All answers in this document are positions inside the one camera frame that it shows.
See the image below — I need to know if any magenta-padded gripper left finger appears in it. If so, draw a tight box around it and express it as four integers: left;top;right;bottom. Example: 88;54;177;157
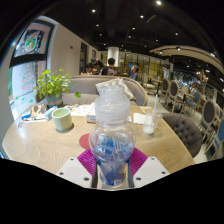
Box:
56;148;98;189

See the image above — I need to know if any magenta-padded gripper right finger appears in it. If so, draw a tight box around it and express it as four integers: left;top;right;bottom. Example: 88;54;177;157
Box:
128;147;170;189

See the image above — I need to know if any clear bottle with blue label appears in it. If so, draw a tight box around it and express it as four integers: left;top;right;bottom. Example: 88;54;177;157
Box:
88;84;137;187

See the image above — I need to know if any flat round red coaster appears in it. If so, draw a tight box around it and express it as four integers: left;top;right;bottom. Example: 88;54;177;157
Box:
78;133;92;150

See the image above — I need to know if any clear plastic cup with straw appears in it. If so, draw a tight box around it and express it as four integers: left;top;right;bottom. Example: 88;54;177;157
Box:
142;94;164;136

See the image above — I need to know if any pale green ceramic cup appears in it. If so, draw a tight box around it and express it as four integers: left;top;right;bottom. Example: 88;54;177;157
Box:
51;107;74;132

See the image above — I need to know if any dark grey tufted armchair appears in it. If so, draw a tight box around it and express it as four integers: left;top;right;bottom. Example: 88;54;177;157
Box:
162;112;204;158

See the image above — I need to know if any yellow square card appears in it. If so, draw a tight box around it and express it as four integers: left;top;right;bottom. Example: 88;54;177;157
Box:
139;105;153;114

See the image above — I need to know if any printed picture sheet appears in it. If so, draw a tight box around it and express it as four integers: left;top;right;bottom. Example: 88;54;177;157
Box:
66;104;96;117

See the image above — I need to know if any light blue tissue pack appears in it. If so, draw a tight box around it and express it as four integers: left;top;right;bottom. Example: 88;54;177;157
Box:
44;106;58;121

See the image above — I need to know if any brown patterned card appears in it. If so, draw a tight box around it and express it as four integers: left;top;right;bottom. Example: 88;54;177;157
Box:
30;103;48;118

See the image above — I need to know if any group of dining chairs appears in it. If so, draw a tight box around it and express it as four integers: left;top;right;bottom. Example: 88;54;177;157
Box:
141;71;224;158

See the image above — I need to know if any grey upholstered sofa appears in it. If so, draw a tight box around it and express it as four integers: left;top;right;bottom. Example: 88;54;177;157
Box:
61;74;149;107

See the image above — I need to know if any green potted plant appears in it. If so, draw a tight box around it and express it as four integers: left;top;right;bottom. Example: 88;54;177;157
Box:
33;68;82;108

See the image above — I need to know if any person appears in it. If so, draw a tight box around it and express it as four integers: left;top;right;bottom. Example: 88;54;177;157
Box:
101;57;118;76
129;63;140;82
90;58;104;75
84;63;95;75

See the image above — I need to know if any colourful window poster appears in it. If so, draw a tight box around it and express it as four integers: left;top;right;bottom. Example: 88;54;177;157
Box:
14;21;54;58

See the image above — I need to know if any group of ceiling lights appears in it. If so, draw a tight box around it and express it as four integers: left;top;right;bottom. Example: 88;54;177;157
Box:
89;0;224;83

